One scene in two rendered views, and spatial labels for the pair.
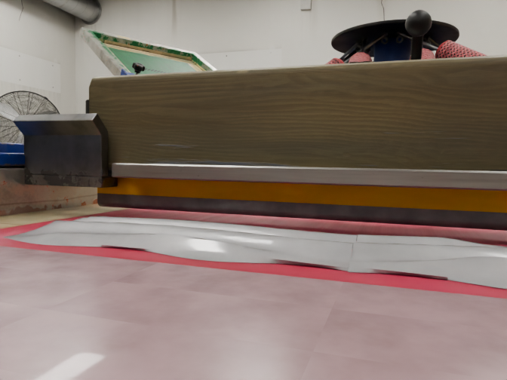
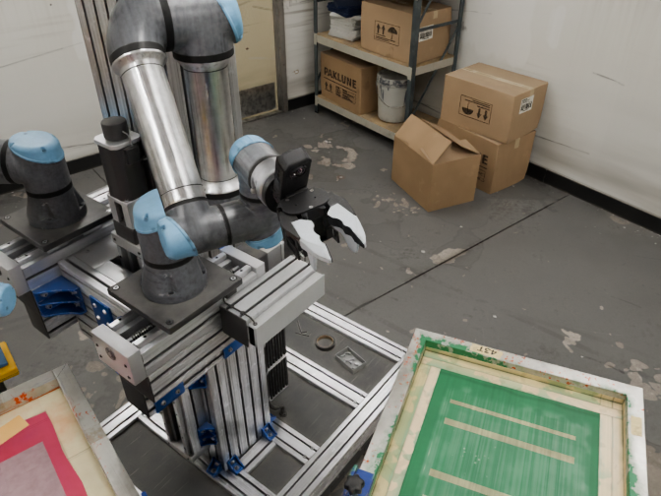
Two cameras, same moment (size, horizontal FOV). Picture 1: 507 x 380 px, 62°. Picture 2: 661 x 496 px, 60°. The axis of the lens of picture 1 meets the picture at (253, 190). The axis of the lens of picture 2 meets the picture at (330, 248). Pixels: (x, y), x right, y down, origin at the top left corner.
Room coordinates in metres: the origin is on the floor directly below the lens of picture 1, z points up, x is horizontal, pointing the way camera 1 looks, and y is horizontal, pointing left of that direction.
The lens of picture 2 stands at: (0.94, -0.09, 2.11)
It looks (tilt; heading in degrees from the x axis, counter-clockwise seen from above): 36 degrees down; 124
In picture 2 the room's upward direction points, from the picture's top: straight up
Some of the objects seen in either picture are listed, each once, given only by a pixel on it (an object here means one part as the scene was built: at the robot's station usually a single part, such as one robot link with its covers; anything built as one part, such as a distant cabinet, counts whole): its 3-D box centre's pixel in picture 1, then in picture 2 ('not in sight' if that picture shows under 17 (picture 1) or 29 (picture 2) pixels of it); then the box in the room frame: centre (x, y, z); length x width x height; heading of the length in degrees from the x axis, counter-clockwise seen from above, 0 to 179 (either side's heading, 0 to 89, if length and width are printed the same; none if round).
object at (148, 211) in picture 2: not in sight; (166, 222); (0.06, 0.58, 1.42); 0.13 x 0.12 x 0.14; 62
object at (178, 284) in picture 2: not in sight; (171, 266); (0.06, 0.58, 1.31); 0.15 x 0.15 x 0.10
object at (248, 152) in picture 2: not in sight; (259, 165); (0.35, 0.57, 1.65); 0.11 x 0.08 x 0.09; 152
